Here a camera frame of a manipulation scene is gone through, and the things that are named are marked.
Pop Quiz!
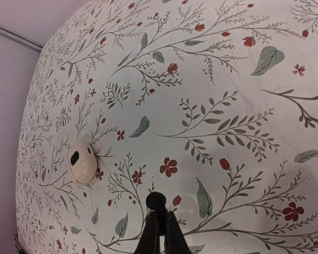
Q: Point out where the black earbud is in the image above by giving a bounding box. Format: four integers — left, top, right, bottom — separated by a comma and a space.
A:
146, 192, 167, 236

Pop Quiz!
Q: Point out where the white earbud charging case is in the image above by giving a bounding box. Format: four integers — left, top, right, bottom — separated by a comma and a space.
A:
67, 139, 98, 185

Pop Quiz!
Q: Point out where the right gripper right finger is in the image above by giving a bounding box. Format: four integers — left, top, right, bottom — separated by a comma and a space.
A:
164, 212, 190, 254

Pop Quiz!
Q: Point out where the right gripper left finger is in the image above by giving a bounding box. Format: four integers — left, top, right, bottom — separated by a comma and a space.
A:
134, 211, 161, 254

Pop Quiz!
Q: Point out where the floral patterned table mat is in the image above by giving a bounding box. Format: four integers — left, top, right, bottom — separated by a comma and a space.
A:
15, 1, 318, 253

